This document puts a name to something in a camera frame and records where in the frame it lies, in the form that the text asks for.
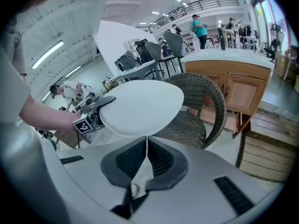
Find person's white shirt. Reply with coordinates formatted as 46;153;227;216
0;47;32;126

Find black exercise machine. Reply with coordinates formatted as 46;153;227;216
263;23;287;61

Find long ceiling tube light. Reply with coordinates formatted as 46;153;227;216
64;65;82;78
31;40;64;70

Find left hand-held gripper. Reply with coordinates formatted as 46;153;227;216
72;96;117;134

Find white chair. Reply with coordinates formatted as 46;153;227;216
241;24;258;51

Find white desk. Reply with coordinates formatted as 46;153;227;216
116;59;160;82

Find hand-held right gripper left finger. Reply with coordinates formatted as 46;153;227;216
100;138;148;188

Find cardboard box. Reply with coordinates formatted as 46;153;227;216
272;52;292;81

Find wooden cabinet with white top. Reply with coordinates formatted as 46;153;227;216
180;48;276;140

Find wooden slatted pallet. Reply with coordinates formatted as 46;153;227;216
235;101;299;184

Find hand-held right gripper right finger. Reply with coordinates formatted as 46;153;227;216
145;136;189;190

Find brown wicker chair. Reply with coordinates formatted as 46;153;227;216
153;72;228;150

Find person's left forearm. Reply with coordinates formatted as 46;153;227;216
19;94;82;132

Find grey bar chair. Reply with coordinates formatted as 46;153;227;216
163;29;185;75
144;41;165;79

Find large window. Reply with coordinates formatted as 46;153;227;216
244;0;291;54

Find black office chair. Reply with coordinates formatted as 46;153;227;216
135;38;155;64

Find black balcony railing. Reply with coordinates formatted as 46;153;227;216
135;0;239;34

